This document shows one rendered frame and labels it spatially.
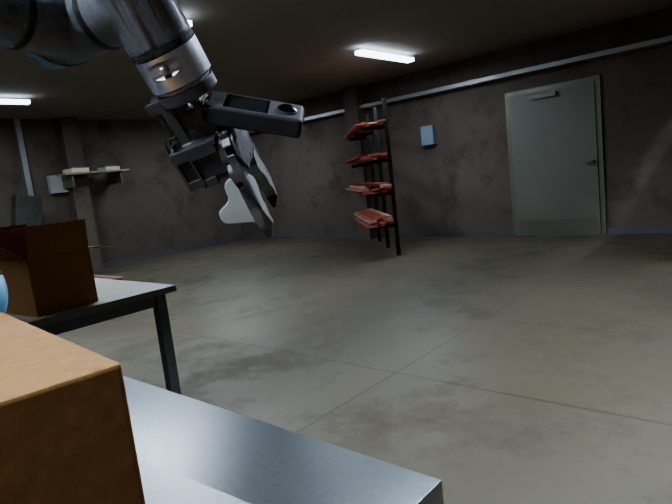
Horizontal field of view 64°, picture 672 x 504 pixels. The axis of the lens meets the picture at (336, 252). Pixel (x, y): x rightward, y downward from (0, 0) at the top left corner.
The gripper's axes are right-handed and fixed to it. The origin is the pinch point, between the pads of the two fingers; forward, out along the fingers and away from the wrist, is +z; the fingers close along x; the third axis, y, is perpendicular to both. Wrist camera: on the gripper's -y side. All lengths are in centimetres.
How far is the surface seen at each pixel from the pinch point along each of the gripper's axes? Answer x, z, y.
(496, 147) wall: -702, 401, -136
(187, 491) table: 24.4, 21.1, 20.4
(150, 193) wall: -908, 353, 522
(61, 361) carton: 40.2, -17.1, 2.6
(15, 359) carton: 39.0, -17.4, 6.3
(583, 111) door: -642, 358, -250
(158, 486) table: 22.9, 20.8, 24.9
